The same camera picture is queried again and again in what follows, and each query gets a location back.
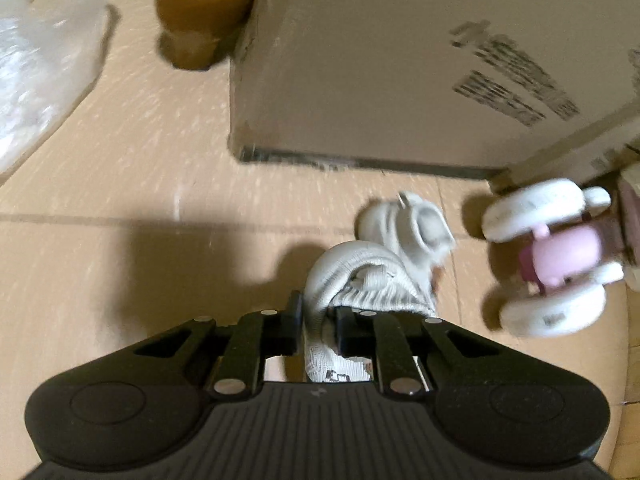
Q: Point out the brown cardboard box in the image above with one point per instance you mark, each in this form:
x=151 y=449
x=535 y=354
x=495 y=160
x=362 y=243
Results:
x=375 y=60

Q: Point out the clear plastic bag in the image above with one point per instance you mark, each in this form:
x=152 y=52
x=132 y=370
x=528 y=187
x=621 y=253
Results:
x=40 y=60

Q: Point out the pink toy with white wheels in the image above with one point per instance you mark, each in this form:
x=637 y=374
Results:
x=565 y=250

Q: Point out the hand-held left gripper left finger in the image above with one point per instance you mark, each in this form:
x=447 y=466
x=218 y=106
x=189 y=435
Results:
x=295 y=321

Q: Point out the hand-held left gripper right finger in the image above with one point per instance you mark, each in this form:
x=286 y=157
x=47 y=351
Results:
x=343 y=331

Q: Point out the brown wooden furniture leg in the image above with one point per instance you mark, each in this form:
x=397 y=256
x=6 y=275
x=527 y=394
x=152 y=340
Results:
x=205 y=10

